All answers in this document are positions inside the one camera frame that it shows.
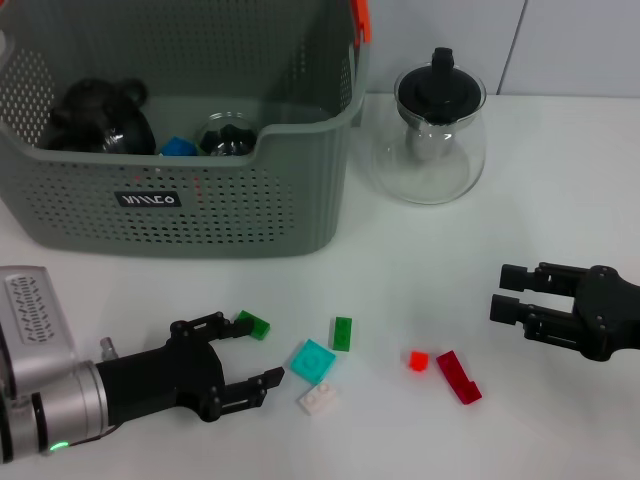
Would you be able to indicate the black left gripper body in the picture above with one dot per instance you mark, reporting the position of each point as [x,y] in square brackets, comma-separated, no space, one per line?
[155,380]

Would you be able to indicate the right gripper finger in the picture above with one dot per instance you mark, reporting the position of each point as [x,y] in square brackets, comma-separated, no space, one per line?
[512,277]
[507,307]

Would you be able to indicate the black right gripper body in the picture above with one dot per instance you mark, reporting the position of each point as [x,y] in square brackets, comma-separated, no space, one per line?
[607,315]

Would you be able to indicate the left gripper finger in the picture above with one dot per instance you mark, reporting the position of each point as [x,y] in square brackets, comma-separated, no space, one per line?
[260,382]
[235,327]

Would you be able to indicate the green toy brick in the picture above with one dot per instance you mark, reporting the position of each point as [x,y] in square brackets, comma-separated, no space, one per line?
[260,329]
[343,334]

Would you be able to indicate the teal square toy plate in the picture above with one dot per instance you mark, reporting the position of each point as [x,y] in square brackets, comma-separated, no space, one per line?
[313,361]

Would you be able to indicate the white toy brick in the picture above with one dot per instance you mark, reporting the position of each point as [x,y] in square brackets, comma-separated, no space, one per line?
[317,398]

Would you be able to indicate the blue square toy plate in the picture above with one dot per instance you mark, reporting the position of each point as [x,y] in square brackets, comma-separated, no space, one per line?
[177,147]

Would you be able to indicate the glass teacup black sleeve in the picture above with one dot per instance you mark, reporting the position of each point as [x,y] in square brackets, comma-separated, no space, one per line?
[227,137]
[127,132]

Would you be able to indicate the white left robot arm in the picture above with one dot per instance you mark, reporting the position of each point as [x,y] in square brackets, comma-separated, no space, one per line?
[65,410]

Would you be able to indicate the grey perforated plastic storage bin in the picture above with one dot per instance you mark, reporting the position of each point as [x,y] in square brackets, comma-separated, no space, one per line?
[250,210]

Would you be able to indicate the dark red long brick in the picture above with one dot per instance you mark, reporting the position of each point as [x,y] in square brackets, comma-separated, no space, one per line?
[457,380]

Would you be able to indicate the small red toy brick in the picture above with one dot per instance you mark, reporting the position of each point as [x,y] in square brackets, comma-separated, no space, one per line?
[419,361]

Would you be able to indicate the clear glass teapot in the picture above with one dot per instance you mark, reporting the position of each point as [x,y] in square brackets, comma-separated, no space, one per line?
[450,170]

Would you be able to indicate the black lid with steel strainer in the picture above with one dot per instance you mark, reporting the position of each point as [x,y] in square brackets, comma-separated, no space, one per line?
[440,90]

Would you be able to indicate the dark clay teapot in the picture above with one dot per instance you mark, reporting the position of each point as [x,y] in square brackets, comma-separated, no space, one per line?
[75,107]

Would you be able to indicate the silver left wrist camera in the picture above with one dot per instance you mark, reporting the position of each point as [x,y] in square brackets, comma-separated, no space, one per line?
[35,320]

